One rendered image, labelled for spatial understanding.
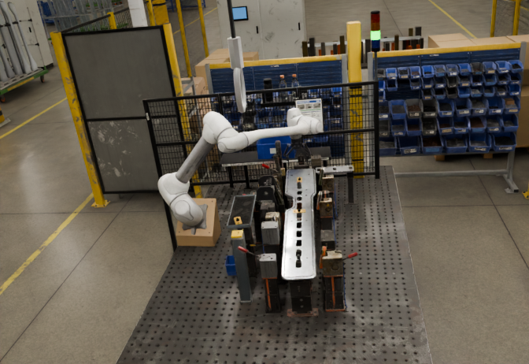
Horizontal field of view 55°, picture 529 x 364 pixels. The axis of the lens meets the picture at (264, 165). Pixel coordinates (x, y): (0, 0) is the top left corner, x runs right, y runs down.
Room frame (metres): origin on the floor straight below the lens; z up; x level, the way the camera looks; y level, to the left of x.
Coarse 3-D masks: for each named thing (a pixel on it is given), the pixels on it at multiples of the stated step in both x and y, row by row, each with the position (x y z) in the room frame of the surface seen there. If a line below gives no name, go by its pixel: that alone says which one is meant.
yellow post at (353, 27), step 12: (348, 24) 3.88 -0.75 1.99; (360, 24) 3.87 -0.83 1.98; (348, 36) 3.88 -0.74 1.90; (360, 36) 3.87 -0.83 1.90; (348, 48) 3.88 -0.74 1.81; (360, 48) 3.87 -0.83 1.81; (348, 60) 3.91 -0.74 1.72; (360, 60) 3.87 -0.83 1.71; (348, 72) 3.95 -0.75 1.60; (360, 72) 3.87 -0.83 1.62; (360, 108) 3.87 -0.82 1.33; (360, 120) 3.87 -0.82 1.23; (360, 132) 3.87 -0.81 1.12
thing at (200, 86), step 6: (180, 78) 6.78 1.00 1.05; (186, 78) 6.75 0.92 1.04; (198, 78) 6.67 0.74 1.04; (186, 84) 6.41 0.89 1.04; (198, 84) 6.40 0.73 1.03; (204, 84) 6.68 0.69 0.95; (198, 90) 6.32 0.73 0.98; (204, 90) 6.63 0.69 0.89; (204, 102) 6.54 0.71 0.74; (198, 108) 6.18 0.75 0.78; (204, 108) 6.28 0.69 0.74; (192, 126) 6.40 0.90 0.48; (192, 132) 6.25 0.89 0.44; (198, 132) 6.22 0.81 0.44; (198, 138) 6.01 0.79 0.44; (210, 150) 5.96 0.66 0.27; (216, 150) 5.95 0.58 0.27; (210, 156) 5.96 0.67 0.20; (216, 156) 5.95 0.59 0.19; (210, 162) 5.96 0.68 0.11; (204, 168) 5.97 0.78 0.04; (210, 168) 5.97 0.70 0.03; (234, 168) 5.92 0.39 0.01
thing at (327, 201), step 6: (330, 198) 2.94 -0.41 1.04; (324, 204) 2.90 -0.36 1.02; (330, 204) 2.90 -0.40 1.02; (324, 210) 2.90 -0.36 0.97; (330, 210) 2.90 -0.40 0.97; (324, 216) 2.91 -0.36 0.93; (330, 216) 2.90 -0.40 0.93; (324, 222) 2.91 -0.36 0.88; (330, 222) 2.90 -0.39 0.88; (324, 228) 2.91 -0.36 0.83; (330, 228) 2.90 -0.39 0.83
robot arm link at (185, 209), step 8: (176, 200) 3.04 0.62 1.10; (184, 200) 3.02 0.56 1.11; (192, 200) 3.08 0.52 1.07; (176, 208) 2.98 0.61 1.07; (184, 208) 2.98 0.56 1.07; (192, 208) 2.99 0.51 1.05; (200, 208) 3.12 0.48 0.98; (176, 216) 2.97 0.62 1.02; (184, 216) 2.96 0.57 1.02; (192, 216) 2.98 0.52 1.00; (200, 216) 3.07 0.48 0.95; (192, 224) 3.03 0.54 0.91
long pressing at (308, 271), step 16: (288, 176) 3.43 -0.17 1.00; (304, 176) 3.40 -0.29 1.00; (288, 192) 3.17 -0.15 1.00; (304, 192) 3.14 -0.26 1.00; (304, 208) 2.92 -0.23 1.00; (288, 224) 2.74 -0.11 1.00; (304, 224) 2.72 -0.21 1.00; (288, 240) 2.55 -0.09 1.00; (304, 240) 2.53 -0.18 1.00; (288, 256) 2.39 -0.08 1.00; (304, 256) 2.37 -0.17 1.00; (288, 272) 2.24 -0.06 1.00; (304, 272) 2.23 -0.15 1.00
